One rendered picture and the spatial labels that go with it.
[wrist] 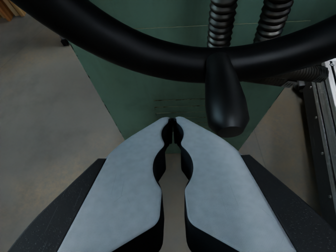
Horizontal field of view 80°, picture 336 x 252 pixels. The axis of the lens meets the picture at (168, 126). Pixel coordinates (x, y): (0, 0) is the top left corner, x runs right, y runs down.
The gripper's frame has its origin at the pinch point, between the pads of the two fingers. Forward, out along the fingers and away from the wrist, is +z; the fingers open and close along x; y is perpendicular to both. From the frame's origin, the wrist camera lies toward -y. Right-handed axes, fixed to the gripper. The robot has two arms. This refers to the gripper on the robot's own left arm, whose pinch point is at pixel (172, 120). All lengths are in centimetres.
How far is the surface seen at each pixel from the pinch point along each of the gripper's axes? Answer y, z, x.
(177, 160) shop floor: 50, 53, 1
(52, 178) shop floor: 53, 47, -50
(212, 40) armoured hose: -2.4, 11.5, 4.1
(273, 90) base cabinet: 13.1, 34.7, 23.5
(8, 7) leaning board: -6, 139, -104
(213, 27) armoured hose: -3.6, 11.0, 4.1
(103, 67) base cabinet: 4.7, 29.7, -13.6
